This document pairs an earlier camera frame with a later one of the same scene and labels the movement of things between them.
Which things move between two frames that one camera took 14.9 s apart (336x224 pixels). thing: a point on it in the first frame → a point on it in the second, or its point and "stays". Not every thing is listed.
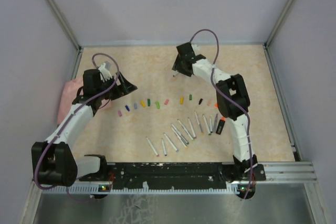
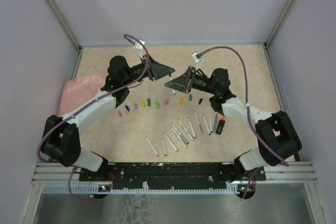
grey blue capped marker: [171, 143] stays
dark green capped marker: [209, 133] stays
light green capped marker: [185, 130] stays
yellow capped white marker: [179, 138] stays
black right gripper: [176, 67] → [182, 83]
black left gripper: [124, 88] → [155, 70]
